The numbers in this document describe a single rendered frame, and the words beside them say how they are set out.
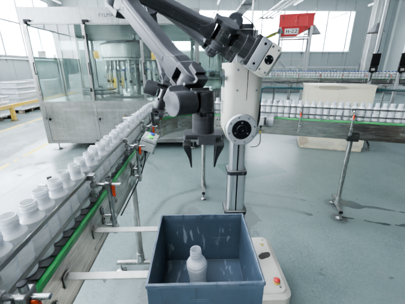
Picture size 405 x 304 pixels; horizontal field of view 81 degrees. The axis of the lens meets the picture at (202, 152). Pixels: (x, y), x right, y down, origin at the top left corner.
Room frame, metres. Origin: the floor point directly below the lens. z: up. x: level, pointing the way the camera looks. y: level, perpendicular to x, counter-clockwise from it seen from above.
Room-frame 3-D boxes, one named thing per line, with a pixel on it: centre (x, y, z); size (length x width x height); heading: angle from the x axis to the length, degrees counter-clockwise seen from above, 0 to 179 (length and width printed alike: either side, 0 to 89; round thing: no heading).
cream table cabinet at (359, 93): (4.55, -2.48, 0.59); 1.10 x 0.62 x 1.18; 74
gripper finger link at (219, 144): (0.61, -0.02, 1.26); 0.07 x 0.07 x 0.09; 2
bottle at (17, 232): (0.45, 0.44, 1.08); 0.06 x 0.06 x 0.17
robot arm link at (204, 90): (0.61, 0.00, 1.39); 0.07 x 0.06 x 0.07; 132
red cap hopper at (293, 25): (7.43, -2.59, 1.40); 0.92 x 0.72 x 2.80; 74
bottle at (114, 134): (1.17, 0.45, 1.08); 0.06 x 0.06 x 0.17
